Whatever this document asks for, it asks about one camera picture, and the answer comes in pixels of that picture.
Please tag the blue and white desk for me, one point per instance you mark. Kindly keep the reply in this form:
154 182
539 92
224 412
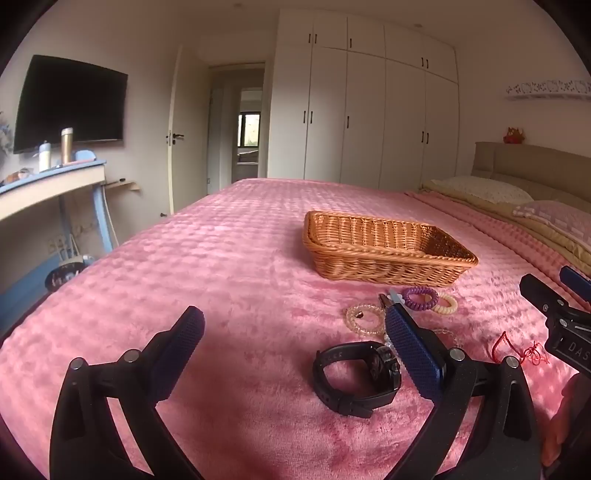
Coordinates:
46 182

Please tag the white wardrobe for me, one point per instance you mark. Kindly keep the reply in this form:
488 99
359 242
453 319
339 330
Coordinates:
360 115

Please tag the black wrist watch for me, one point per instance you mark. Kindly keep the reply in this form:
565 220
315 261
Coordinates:
332 397

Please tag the hallway window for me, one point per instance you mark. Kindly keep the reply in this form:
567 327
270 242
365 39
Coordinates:
249 129

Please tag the red plush toy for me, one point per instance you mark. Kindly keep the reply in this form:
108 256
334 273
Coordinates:
515 136

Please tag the dark round object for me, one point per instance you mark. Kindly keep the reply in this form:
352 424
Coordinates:
64 274

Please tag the white patterned pillow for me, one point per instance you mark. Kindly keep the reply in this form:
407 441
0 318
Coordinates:
485 189

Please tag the small wooden wall shelf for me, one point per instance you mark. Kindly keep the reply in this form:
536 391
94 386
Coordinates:
122 184

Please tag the brown wicker basket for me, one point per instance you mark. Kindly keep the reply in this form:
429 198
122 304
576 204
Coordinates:
392 267

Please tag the gold thermos bottle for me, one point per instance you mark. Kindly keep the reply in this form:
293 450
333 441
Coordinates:
67 145

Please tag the person's right hand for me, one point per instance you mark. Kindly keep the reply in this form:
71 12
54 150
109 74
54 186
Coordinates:
556 434

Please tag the black wall television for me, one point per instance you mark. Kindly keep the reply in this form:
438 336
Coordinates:
69 97

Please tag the white bottle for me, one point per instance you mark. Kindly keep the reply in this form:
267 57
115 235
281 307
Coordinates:
45 159

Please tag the white door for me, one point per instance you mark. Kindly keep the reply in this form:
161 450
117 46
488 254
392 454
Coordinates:
184 115

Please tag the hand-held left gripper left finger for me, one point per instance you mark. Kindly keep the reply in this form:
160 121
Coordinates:
182 341

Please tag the pink fleece blanket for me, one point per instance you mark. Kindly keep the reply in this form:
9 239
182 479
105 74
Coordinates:
231 258

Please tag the beige quilt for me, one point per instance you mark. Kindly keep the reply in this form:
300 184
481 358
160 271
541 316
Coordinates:
535 230

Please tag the lilac patterned pillow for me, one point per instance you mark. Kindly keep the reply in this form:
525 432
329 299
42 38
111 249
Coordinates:
554 217

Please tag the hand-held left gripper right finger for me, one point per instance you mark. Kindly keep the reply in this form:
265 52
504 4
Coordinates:
415 355

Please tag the white carved wall shelf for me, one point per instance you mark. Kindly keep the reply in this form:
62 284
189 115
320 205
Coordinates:
549 88

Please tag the beige padded headboard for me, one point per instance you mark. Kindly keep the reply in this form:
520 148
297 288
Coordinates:
531 161

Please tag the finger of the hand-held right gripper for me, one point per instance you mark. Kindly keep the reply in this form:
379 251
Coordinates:
575 279
538 293

